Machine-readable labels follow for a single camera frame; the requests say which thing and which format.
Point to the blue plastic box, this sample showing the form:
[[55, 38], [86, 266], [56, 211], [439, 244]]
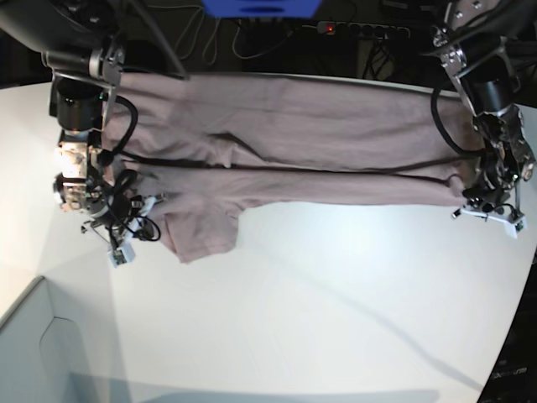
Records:
[[261, 8]]

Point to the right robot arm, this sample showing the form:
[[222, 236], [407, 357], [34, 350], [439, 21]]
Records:
[[82, 42]]

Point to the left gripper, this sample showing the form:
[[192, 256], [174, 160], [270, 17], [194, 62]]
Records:
[[500, 205]]

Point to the mauve t-shirt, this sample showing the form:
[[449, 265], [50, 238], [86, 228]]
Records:
[[217, 145]]

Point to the white power strip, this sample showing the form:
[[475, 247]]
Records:
[[363, 31]]

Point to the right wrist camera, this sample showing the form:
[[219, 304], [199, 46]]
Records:
[[121, 255]]

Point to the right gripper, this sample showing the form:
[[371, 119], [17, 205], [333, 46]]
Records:
[[124, 218]]

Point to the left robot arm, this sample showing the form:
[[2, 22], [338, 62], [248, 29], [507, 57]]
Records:
[[471, 42]]

